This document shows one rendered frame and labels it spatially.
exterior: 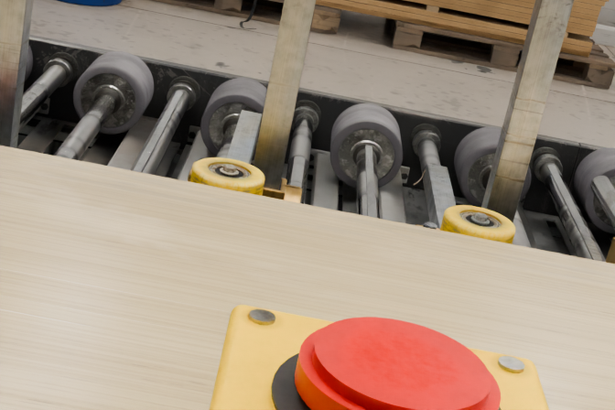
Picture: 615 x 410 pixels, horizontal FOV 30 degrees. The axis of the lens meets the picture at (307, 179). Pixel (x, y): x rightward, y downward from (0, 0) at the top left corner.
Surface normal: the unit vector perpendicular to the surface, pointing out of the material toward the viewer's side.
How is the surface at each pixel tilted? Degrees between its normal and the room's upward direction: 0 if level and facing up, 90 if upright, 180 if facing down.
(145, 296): 0
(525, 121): 90
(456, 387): 0
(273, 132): 90
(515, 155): 90
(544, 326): 0
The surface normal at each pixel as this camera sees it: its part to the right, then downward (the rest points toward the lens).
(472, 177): -0.04, 0.33
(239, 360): 0.19, -0.92
